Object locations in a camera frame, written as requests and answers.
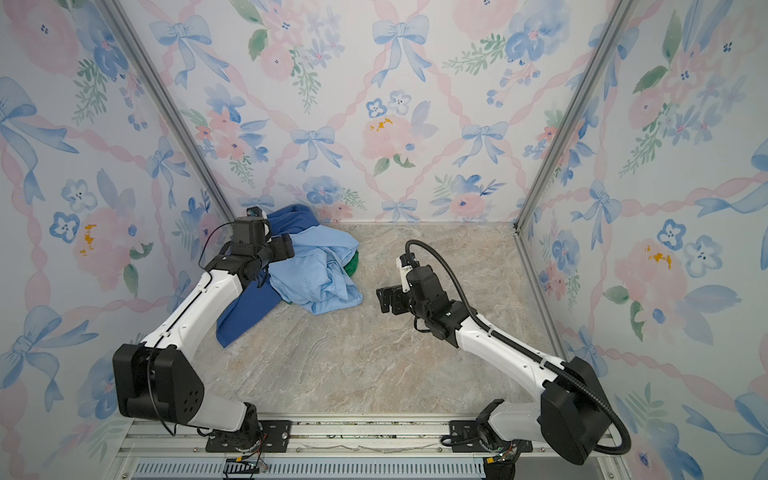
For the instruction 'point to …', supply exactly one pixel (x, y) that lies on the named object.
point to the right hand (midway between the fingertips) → (390, 287)
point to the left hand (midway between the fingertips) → (277, 239)
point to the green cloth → (352, 265)
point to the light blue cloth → (316, 278)
